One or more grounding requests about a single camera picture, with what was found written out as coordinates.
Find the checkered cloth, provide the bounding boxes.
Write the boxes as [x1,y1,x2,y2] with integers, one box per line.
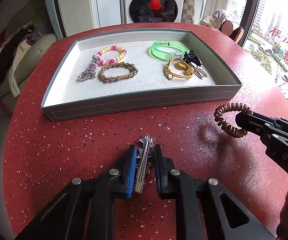
[181,0,195,24]

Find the white washing machine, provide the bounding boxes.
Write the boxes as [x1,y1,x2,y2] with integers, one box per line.
[124,0,184,23]

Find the black patterned hair clip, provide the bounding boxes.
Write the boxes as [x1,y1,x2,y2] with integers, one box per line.
[183,50,202,67]

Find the pink yellow beaded bracelet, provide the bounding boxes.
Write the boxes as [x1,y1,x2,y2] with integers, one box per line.
[77,44,128,81]

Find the bronze spiral hair tie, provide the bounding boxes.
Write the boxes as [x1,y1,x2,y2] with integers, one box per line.
[213,102,253,139]

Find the silver star hair clip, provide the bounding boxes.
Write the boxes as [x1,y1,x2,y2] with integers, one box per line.
[134,133,155,193]

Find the green translucent bangle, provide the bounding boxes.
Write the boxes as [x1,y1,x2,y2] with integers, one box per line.
[150,41,189,61]

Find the grey jewelry tray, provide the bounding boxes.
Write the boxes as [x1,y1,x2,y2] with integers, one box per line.
[41,29,241,121]

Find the pile of clothes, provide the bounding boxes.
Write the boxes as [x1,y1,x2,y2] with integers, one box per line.
[0,23,43,98]

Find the yellow cord bracelet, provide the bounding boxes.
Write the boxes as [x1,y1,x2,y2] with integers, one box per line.
[165,57,194,81]

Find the brown braided bracelet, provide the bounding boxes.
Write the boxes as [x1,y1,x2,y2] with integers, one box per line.
[98,61,139,84]

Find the brown chair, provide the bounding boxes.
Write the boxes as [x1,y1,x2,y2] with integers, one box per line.
[229,27,244,43]
[219,20,234,36]

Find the red handled mop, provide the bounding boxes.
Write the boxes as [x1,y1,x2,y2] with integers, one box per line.
[119,0,127,24]

